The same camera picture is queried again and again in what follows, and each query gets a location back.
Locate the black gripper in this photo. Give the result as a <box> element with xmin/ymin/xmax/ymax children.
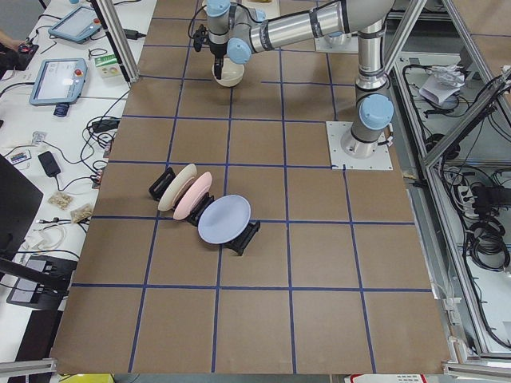
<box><xmin>209</xmin><ymin>40</ymin><xmax>228</xmax><ymax>79</ymax></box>

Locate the cream bowl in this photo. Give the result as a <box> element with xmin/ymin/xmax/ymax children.
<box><xmin>212</xmin><ymin>57</ymin><xmax>245</xmax><ymax>88</ymax></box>

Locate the white rectangular tray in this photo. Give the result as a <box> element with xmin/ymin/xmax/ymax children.
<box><xmin>244</xmin><ymin>0</ymin><xmax>279</xmax><ymax>14</ymax></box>

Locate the green white small box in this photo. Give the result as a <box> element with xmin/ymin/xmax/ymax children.
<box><xmin>94</xmin><ymin>54</ymin><xmax>121</xmax><ymax>78</ymax></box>

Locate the cream plate in rack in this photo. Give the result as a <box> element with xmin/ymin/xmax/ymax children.
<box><xmin>157</xmin><ymin>164</ymin><xmax>197</xmax><ymax>211</ymax></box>

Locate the pink plate in rack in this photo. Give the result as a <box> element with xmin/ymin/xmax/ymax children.
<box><xmin>173</xmin><ymin>172</ymin><xmax>212</xmax><ymax>220</ymax></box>

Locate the far teach pendant tablet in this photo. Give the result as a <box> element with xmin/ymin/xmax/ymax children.
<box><xmin>48</xmin><ymin>6</ymin><xmax>101</xmax><ymax>44</ymax></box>

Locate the teach pendant tablet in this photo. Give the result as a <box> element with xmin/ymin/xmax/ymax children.
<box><xmin>48</xmin><ymin>6</ymin><xmax>101</xmax><ymax>44</ymax></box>
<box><xmin>29</xmin><ymin>58</ymin><xmax>88</xmax><ymax>106</ymax></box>

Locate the lavender plate in rack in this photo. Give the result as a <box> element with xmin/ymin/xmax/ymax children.
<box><xmin>198</xmin><ymin>195</ymin><xmax>252</xmax><ymax>244</ymax></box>

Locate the near teach pendant tablet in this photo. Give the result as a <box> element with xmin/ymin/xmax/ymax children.
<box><xmin>29</xmin><ymin>58</ymin><xmax>88</xmax><ymax>106</ymax></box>

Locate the black plate rack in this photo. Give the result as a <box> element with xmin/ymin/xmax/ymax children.
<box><xmin>149</xmin><ymin>168</ymin><xmax>260</xmax><ymax>256</ymax></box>

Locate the black power adapter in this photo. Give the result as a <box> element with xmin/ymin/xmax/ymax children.
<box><xmin>38</xmin><ymin>151</ymin><xmax>61</xmax><ymax>178</ymax></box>

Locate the crumpled white paper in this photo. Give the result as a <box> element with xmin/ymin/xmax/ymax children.
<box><xmin>418</xmin><ymin>65</ymin><xmax>465</xmax><ymax>105</ymax></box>

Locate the black monitor stand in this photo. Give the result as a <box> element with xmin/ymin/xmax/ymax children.
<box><xmin>1</xmin><ymin>158</ymin><xmax>77</xmax><ymax>310</ymax></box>

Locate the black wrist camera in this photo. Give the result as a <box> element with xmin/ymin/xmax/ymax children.
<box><xmin>192</xmin><ymin>24</ymin><xmax>209</xmax><ymax>52</ymax></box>

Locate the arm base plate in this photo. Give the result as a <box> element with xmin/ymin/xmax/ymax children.
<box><xmin>315</xmin><ymin>34</ymin><xmax>358</xmax><ymax>54</ymax></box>
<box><xmin>326</xmin><ymin>121</ymin><xmax>393</xmax><ymax>172</ymax></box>

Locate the aluminium frame post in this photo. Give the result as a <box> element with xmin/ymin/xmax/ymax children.
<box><xmin>91</xmin><ymin>0</ymin><xmax>140</xmax><ymax>84</ymax></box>

